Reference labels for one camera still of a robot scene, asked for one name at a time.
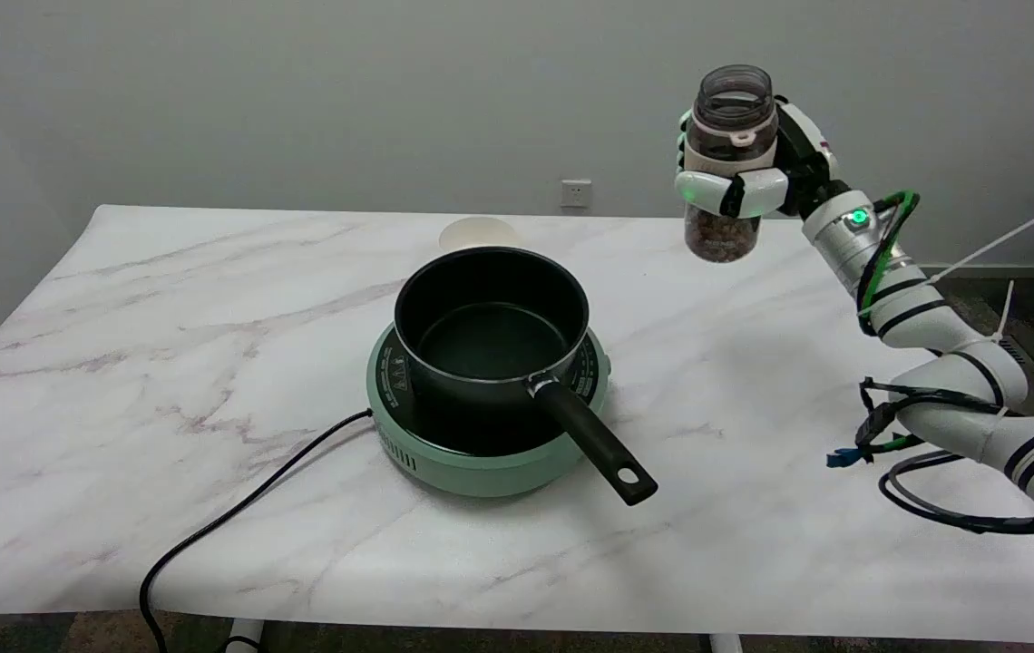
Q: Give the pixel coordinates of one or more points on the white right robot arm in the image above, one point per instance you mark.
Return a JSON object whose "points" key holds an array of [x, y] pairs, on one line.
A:
{"points": [[925, 317]]}

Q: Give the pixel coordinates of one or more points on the beige round lid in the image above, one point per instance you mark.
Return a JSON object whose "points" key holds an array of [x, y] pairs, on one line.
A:
{"points": [[476, 233]]}

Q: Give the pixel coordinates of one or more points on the white table leg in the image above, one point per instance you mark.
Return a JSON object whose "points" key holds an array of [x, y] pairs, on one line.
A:
{"points": [[245, 637], [726, 643]]}

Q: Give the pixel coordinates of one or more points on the green induction cooker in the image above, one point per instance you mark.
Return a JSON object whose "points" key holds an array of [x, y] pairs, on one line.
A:
{"points": [[481, 467]]}

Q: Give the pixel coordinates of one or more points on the long white zip tie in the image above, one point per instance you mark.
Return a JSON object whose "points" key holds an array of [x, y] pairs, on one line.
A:
{"points": [[980, 249]]}

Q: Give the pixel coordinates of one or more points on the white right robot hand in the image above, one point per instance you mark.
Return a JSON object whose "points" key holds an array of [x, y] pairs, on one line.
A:
{"points": [[805, 145]]}

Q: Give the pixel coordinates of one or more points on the white wall outlet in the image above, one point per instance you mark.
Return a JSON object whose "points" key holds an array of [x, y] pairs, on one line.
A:
{"points": [[576, 193]]}

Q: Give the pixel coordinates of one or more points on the black soup pot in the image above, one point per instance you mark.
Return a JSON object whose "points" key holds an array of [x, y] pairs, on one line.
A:
{"points": [[490, 336]]}

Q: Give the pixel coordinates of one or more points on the clear plastic bottle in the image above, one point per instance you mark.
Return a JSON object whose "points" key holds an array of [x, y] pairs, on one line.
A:
{"points": [[733, 109]]}

